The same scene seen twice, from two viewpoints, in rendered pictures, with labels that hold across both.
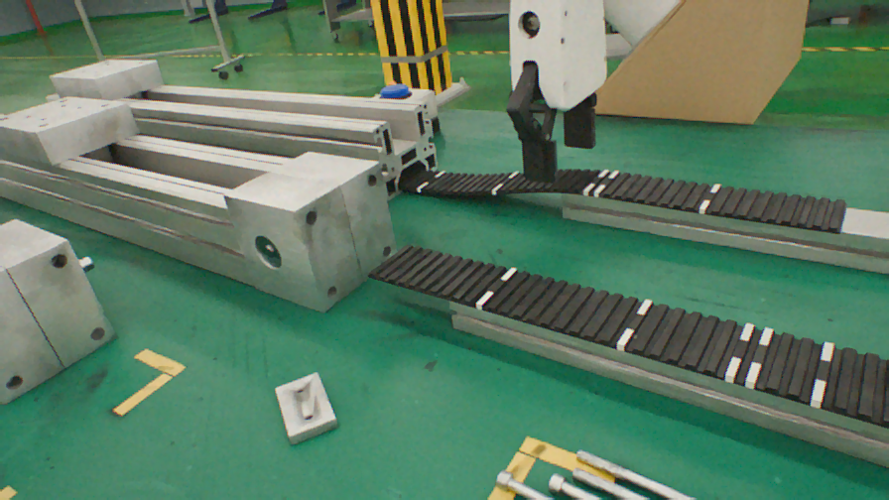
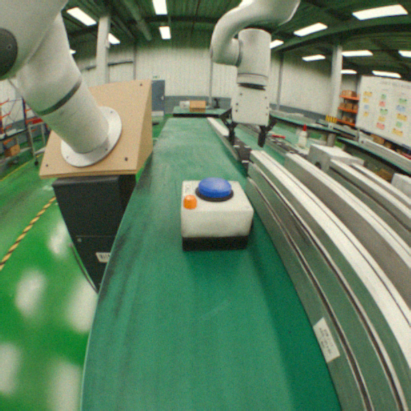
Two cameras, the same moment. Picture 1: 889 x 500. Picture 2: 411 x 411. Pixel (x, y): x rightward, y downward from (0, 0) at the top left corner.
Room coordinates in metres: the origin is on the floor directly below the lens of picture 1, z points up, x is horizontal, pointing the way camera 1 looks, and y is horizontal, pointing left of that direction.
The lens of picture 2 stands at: (0.98, 0.17, 0.95)
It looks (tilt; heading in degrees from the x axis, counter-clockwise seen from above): 31 degrees down; 224
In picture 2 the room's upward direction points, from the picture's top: 3 degrees clockwise
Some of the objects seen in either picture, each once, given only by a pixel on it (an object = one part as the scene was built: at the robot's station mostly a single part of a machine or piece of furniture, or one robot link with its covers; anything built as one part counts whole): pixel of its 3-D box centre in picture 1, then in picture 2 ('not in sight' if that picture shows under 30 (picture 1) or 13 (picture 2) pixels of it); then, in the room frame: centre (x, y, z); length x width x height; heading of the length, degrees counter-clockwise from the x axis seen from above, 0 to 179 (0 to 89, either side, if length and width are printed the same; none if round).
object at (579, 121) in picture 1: (583, 111); (228, 133); (0.56, -0.16, 0.86); 0.03 x 0.03 x 0.07; 50
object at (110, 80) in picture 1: (110, 87); not in sight; (1.06, 0.52, 0.87); 0.16 x 0.11 x 0.07; 50
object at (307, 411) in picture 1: (306, 406); not in sight; (0.29, 0.10, 0.78); 0.05 x 0.03 x 0.01; 19
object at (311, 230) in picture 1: (324, 220); (327, 168); (0.48, 0.10, 0.83); 0.12 x 0.09 x 0.10; 140
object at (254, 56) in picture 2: not in sight; (252, 53); (0.53, -0.13, 1.09); 0.09 x 0.08 x 0.13; 143
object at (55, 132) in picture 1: (65, 138); not in sight; (0.76, 0.45, 0.87); 0.16 x 0.11 x 0.07; 50
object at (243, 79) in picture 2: not in sight; (253, 81); (0.52, -0.13, 1.01); 0.09 x 0.08 x 0.03; 140
